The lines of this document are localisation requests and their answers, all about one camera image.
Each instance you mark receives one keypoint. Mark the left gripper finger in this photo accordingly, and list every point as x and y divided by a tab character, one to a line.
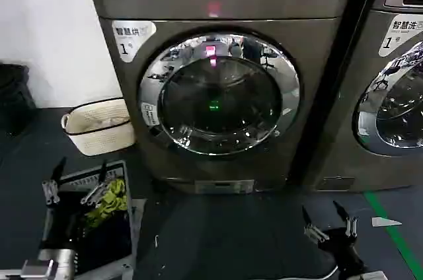
96	192
52	191

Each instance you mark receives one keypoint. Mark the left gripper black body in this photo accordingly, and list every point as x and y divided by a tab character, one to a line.
64	227

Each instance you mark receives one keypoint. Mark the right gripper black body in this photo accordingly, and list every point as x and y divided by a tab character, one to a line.
343	248

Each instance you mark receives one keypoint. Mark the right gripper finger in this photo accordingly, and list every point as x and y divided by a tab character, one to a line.
315	232
351	226

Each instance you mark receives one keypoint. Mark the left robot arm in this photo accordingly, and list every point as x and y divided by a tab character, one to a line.
46	265

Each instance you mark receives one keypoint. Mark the yellow-green garment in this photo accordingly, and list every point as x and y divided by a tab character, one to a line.
114	199

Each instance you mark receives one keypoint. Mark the green floor tape line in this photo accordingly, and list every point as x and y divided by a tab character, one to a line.
385	224

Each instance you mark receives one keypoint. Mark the white paper scrap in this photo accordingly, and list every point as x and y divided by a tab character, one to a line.
385	222

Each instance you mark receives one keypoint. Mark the dark clothes pile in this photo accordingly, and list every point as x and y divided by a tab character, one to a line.
105	247

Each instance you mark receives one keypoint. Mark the grey plastic laundry basket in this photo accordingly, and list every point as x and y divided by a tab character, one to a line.
133	227

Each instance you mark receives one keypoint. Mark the white woven laundry basket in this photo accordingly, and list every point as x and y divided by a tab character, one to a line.
99	139

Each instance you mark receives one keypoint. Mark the grey dryer with coin panel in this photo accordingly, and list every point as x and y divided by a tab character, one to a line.
370	167

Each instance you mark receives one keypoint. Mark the black bin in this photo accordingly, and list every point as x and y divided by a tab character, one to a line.
15	95

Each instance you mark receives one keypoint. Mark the round chrome-rimmed dryer door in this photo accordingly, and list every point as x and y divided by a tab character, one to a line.
396	108

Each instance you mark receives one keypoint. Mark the white number label sticker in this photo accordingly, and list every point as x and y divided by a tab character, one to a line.
127	40
401	37

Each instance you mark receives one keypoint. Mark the round glass dryer door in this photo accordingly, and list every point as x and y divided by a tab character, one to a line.
218	95

